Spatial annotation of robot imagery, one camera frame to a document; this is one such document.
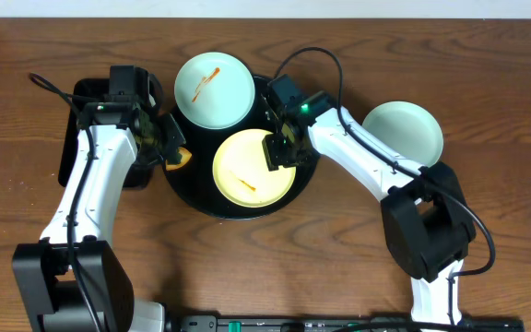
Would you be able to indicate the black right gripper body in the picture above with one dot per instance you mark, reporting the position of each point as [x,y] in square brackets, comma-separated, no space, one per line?
[283,150]

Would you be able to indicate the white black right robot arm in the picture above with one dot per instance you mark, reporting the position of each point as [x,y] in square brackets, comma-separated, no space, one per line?
[427,224]

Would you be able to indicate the round black tray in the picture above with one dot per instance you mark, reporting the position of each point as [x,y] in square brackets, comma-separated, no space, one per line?
[194,182]

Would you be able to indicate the orange green sponge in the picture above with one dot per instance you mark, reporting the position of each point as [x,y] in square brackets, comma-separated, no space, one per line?
[177,159]

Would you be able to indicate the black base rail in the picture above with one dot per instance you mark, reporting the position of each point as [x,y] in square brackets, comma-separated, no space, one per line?
[211,323]

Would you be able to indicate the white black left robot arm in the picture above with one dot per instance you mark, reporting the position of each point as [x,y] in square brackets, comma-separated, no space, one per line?
[71,279]

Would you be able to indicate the rectangular black tray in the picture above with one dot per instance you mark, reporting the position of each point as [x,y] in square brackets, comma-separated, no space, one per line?
[94,88]

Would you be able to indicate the light green plate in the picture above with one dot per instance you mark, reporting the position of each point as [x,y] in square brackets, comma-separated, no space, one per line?
[214,90]
[407,129]

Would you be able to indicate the yellow plate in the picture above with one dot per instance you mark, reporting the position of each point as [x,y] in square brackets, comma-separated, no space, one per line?
[241,174]

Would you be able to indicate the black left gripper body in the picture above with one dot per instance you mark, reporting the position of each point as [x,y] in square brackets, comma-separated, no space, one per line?
[164,142]

